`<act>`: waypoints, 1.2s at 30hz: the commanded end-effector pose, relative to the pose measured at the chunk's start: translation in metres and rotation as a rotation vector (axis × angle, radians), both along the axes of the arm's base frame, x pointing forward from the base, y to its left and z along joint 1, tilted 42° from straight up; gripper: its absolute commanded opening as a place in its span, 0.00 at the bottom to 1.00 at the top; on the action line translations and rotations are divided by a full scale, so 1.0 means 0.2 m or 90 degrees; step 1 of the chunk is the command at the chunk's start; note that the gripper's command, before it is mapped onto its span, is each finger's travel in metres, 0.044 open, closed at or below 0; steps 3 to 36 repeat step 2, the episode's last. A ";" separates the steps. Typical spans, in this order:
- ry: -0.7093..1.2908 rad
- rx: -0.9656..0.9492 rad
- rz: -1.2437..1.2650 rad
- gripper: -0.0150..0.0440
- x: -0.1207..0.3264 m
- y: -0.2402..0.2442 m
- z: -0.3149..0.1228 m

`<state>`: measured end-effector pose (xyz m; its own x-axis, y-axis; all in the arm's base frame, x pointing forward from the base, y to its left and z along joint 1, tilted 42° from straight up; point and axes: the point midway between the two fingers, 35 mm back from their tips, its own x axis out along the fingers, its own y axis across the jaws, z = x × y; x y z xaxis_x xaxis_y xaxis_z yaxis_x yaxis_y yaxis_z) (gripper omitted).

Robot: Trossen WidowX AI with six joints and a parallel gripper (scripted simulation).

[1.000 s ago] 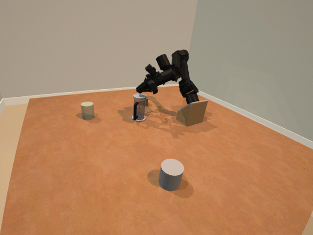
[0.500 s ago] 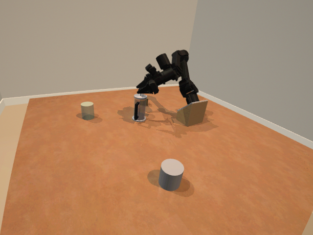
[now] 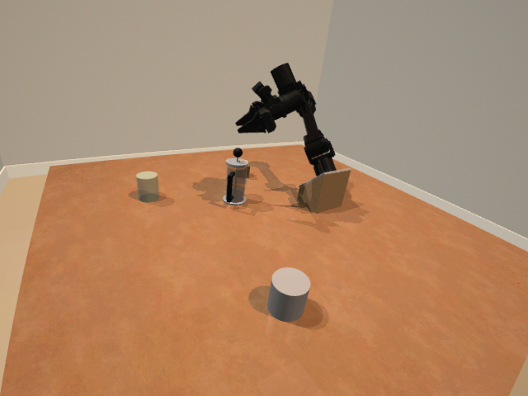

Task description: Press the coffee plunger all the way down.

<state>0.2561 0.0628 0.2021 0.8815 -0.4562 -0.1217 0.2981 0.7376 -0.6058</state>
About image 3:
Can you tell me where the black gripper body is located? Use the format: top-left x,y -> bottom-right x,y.
252,96 -> 289,134

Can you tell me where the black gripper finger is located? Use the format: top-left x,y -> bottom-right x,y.
237,111 -> 266,134
235,105 -> 255,126

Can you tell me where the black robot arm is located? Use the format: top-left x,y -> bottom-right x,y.
252,63 -> 336,176

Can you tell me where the glass french press with black knob plunger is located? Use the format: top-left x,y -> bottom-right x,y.
223,148 -> 248,205

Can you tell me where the beige cylinder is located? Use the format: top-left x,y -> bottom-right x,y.
136,172 -> 159,203

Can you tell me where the dark grey cylinder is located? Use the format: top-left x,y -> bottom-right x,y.
267,267 -> 310,322

